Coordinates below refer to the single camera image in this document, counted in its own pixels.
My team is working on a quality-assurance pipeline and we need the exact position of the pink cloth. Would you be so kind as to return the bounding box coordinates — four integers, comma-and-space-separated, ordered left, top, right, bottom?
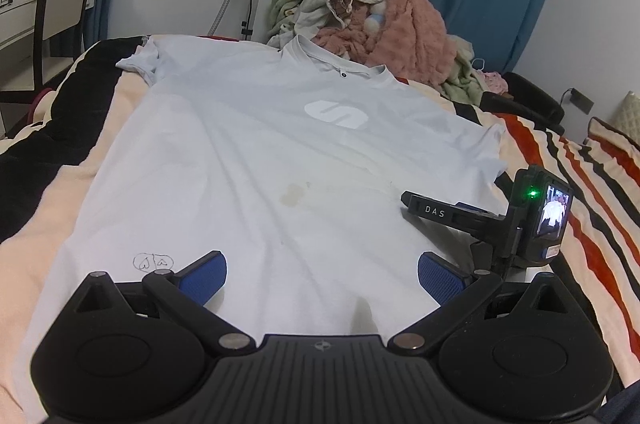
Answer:
480, 71, 508, 95

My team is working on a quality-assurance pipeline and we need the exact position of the white t-shirt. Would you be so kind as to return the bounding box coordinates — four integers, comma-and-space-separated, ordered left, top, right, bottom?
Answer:
15, 35, 508, 424

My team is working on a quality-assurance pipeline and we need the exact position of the dark red round object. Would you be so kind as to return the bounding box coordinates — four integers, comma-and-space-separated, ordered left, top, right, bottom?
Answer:
30, 88, 56, 125

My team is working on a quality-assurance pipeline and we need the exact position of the pale green quilted pillow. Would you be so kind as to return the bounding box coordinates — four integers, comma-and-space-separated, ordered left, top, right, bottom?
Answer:
620, 91, 640, 135

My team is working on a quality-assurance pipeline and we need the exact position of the black armchair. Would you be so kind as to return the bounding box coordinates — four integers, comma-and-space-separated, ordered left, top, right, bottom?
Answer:
480, 71, 566, 137

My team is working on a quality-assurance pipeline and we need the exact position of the red black cream striped blanket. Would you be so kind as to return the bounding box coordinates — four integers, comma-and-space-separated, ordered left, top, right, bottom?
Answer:
0, 35, 640, 424

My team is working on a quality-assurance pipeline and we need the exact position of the striped pillow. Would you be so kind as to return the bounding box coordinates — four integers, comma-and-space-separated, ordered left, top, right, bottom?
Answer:
587, 116, 640, 185

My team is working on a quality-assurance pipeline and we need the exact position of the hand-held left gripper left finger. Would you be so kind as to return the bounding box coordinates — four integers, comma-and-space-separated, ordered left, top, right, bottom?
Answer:
60, 250, 258, 357

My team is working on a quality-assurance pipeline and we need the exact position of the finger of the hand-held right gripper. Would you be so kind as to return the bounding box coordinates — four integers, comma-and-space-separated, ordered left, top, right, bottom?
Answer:
401, 190, 511, 237
454, 201, 501, 216

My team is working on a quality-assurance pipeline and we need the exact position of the dark wall socket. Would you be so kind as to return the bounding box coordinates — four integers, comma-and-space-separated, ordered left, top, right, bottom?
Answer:
562, 88, 596, 114

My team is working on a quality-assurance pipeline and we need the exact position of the grey hoodie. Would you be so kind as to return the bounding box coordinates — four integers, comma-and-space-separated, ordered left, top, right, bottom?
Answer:
267, 0, 388, 47

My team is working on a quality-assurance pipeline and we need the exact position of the pale green blanket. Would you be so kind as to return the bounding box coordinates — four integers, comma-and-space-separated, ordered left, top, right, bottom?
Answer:
440, 36, 488, 105

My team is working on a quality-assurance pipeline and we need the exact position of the white dresser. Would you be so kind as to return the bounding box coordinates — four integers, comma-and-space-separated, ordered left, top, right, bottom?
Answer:
0, 0, 96, 55

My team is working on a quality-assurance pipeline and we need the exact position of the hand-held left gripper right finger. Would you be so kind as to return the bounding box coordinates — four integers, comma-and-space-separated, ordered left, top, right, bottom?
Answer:
387, 251, 583, 357

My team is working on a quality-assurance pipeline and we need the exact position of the white blue plush ball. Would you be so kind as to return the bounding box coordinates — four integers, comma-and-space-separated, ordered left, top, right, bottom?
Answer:
362, 1, 387, 31

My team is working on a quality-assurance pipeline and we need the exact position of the pink fuzzy blanket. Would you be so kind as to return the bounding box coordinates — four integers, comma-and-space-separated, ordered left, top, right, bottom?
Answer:
307, 0, 461, 90

